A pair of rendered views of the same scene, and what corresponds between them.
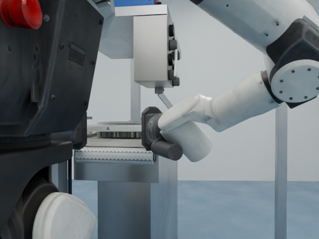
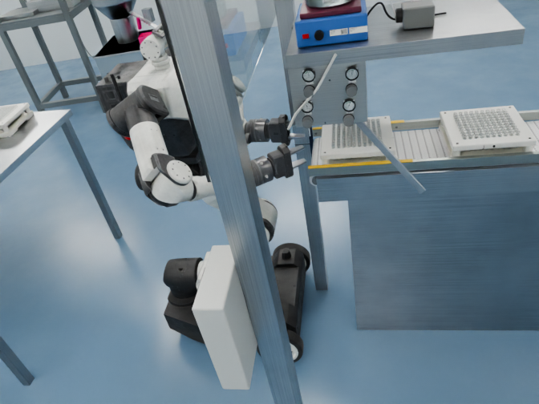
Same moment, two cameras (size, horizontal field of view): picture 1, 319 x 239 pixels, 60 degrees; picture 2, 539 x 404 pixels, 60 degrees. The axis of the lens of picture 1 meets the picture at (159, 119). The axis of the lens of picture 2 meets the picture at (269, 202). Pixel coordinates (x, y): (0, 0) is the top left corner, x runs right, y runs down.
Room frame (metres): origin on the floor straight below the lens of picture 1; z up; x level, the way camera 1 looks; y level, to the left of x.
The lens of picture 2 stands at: (0.83, -1.31, 1.77)
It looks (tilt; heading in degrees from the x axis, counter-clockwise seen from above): 36 degrees down; 96
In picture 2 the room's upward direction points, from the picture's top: 11 degrees counter-clockwise
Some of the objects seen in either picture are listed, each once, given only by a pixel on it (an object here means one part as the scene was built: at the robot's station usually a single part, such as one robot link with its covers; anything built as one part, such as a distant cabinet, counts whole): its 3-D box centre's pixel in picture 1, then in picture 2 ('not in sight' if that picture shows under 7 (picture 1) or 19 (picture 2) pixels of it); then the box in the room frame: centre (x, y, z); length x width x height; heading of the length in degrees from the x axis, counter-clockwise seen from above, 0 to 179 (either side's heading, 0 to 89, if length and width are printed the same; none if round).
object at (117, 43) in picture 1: (131, 40); (393, 27); (1.16, 0.12, 1.31); 0.62 x 0.38 x 0.04; 172
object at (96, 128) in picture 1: (126, 127); (356, 136); (1.04, 0.12, 0.95); 0.25 x 0.24 x 0.02; 172
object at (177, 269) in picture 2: not in sight; (233, 286); (0.43, 0.21, 0.19); 0.64 x 0.52 x 0.33; 172
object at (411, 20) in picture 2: not in sight; (414, 14); (1.21, 0.05, 1.36); 0.10 x 0.07 x 0.06; 172
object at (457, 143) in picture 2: not in sight; (484, 127); (1.45, 0.06, 0.95); 0.25 x 0.24 x 0.02; 82
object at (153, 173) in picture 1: (150, 144); (507, 156); (1.54, 0.05, 0.83); 1.30 x 0.29 x 0.10; 172
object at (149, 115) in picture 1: (159, 129); (273, 166); (0.74, 0.00, 0.95); 0.12 x 0.10 x 0.13; 24
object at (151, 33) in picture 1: (155, 55); (329, 87); (0.95, 0.01, 1.20); 0.22 x 0.11 x 0.20; 172
